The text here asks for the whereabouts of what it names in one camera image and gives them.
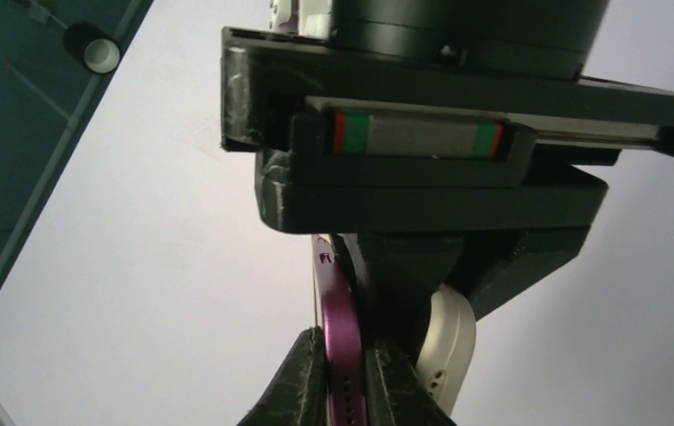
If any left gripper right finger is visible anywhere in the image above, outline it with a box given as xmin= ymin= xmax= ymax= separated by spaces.
xmin=364 ymin=337 xmax=455 ymax=426

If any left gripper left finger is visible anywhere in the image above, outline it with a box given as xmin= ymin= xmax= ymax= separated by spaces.
xmin=238 ymin=327 xmax=327 ymax=426

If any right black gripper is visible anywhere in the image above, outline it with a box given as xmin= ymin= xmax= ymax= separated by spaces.
xmin=220 ymin=1 xmax=674 ymax=364

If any ceiling spotlight black white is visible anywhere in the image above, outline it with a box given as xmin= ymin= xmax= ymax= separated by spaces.
xmin=62 ymin=22 xmax=122 ymax=75

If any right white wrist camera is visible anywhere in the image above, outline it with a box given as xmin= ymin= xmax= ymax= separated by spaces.
xmin=268 ymin=0 xmax=332 ymax=40

